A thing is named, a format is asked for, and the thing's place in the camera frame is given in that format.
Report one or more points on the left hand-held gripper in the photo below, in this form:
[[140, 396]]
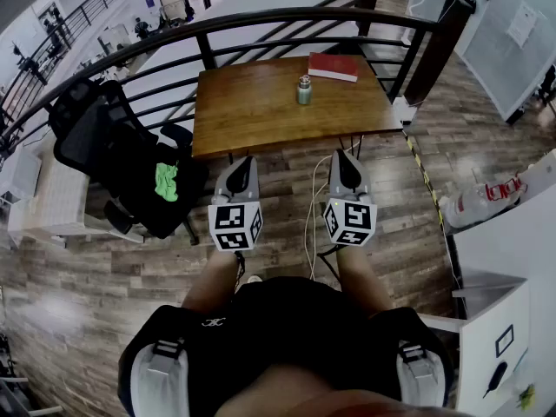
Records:
[[234, 224]]

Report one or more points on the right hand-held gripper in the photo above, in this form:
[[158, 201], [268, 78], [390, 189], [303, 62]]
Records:
[[352, 222]]

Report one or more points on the small green metal bottle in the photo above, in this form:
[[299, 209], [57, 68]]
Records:
[[304, 96]]

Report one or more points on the person's left forearm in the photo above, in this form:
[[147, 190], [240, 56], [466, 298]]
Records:
[[213, 280]]

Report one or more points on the person's right forearm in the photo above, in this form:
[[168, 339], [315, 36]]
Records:
[[362, 280]]

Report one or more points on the green cloth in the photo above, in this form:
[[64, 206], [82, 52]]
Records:
[[167, 183]]

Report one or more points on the yellow black hazard tape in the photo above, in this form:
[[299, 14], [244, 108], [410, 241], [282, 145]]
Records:
[[428, 176]]

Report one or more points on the white adapter box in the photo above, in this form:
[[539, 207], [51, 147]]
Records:
[[404, 109]]

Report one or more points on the person's left white shoe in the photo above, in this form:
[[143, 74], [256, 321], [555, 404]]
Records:
[[254, 278]]

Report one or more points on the red hardcover book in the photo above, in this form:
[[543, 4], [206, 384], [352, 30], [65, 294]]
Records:
[[332, 64]]

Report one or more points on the clear plastic bag red print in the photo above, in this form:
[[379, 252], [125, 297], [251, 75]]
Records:
[[473, 202]]

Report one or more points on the black mesh office chair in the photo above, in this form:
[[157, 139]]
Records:
[[113, 146]]

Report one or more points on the person's black shirt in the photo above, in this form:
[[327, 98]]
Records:
[[282, 319]]

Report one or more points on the white cabinet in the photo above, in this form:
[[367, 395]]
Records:
[[491, 250]]

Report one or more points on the white side table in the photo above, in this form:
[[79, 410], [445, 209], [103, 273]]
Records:
[[61, 198]]

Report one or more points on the white board partition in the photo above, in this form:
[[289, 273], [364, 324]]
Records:
[[491, 59]]

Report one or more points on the person's chin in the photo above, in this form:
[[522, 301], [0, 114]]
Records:
[[304, 393]]

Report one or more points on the white paper sheet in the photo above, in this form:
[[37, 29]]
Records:
[[521, 24]]

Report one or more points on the black handheld device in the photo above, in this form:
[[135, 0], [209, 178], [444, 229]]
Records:
[[497, 376]]

